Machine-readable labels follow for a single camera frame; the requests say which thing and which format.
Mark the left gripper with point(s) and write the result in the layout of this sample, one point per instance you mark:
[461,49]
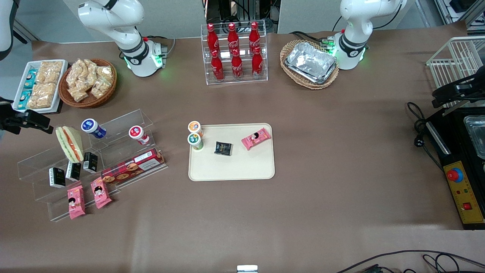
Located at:
[467,87]

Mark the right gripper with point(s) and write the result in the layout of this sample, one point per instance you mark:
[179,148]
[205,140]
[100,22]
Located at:
[11,118]

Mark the triangle sandwich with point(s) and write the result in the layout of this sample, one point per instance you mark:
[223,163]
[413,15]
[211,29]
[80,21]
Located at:
[70,145]

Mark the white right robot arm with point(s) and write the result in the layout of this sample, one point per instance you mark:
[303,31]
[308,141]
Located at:
[113,19]

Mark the grey arm base connector box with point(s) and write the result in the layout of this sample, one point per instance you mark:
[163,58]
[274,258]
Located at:
[162,49]

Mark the clear metal machine tray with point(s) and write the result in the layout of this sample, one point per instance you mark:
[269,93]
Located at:
[476,136]

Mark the aluminium foil tray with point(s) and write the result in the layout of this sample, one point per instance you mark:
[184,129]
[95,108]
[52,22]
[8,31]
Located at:
[322,80]
[310,58]

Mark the beige plastic tray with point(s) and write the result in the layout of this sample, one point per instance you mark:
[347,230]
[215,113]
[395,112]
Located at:
[242,167]

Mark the golden crisp snack bag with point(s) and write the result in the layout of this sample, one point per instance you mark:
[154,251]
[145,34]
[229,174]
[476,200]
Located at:
[43,90]
[49,71]
[38,102]

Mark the teal snack packet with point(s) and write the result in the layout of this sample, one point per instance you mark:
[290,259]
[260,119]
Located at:
[30,79]
[24,98]

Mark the white rectangular snack dish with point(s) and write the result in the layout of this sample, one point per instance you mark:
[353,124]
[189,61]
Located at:
[21,85]

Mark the clear bag of crackers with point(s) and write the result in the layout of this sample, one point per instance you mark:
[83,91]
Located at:
[75,74]
[90,68]
[100,88]
[79,94]
[106,72]

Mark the blue lid cup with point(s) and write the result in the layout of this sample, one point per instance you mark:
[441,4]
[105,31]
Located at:
[91,127]

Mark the brown wicker snack basket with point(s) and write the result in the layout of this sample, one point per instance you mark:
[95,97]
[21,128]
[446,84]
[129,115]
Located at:
[89,102]

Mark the black sealing machine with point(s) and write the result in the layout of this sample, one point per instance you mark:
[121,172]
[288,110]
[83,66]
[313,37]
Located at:
[454,151]

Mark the small black carton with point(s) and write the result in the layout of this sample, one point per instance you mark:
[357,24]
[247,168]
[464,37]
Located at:
[57,177]
[90,162]
[73,170]

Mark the clear acrylic stepped shelf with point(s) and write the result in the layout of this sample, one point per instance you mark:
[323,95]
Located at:
[121,125]

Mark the pink snack packet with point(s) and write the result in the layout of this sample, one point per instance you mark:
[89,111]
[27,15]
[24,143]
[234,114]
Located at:
[75,203]
[256,138]
[100,192]

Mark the red lid cup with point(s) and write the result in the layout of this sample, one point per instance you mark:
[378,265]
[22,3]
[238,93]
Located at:
[137,133]

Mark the red cookie box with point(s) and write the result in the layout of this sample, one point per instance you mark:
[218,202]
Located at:
[132,167]

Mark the orange lid cup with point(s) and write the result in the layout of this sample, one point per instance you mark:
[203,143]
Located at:
[194,127]

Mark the green lid cup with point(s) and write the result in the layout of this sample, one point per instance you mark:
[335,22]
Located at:
[194,140]

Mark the light wicker basket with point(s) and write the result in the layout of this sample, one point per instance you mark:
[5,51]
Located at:
[288,51]

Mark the black snack packet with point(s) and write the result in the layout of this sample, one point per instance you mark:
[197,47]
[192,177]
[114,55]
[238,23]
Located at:
[223,148]

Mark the red cola bottle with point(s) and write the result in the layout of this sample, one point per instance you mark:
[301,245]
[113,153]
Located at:
[257,65]
[212,38]
[254,36]
[217,68]
[237,67]
[232,38]

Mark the clear acrylic bottle rack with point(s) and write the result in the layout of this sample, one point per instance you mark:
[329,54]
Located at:
[235,81]

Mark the black equipment rack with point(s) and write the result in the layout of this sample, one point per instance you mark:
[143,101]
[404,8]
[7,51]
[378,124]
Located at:
[242,9]

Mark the small silver device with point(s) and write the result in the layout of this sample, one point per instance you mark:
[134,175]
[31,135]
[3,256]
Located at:
[247,269]

